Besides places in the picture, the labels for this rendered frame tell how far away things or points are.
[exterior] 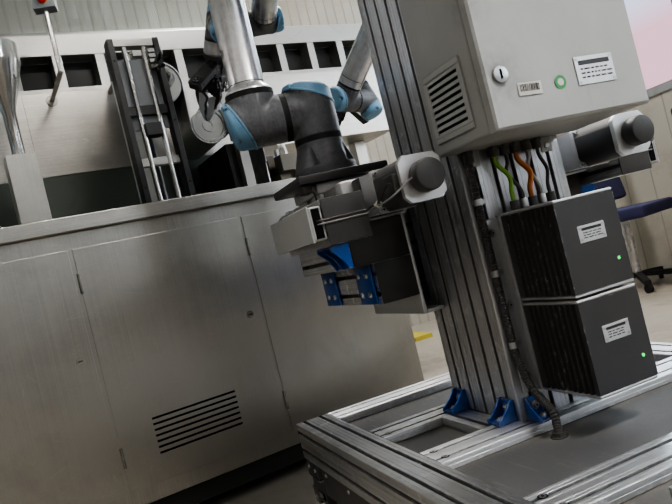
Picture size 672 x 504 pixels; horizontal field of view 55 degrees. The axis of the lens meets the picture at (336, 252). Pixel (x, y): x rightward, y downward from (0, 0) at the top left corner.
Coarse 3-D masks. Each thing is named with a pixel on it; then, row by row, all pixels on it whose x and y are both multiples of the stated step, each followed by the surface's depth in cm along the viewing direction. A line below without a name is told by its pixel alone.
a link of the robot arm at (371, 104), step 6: (366, 84) 212; (360, 90) 207; (366, 90) 210; (372, 90) 213; (366, 96) 208; (372, 96) 211; (366, 102) 208; (372, 102) 210; (378, 102) 211; (360, 108) 208; (366, 108) 210; (372, 108) 210; (378, 108) 210; (366, 114) 211; (372, 114) 212; (378, 114) 214
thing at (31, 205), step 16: (0, 64) 200; (16, 64) 204; (0, 80) 201; (16, 80) 205; (0, 96) 202; (16, 96) 205; (16, 128) 204; (16, 144) 203; (16, 160) 200; (32, 160) 202; (16, 176) 200; (32, 176) 202; (16, 192) 199; (32, 192) 201; (16, 208) 201; (32, 208) 201; (48, 208) 203
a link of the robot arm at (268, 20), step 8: (256, 0) 177; (264, 0) 176; (272, 0) 177; (256, 8) 181; (264, 8) 180; (272, 8) 181; (280, 8) 192; (256, 16) 185; (264, 16) 184; (272, 16) 186; (280, 16) 191; (256, 24) 190; (264, 24) 188; (272, 24) 190; (280, 24) 192; (256, 32) 192; (264, 32) 193; (272, 32) 194
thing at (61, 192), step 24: (120, 168) 242; (168, 168) 250; (192, 168) 255; (0, 192) 221; (48, 192) 229; (72, 192) 232; (96, 192) 236; (120, 192) 240; (168, 192) 249; (0, 216) 220
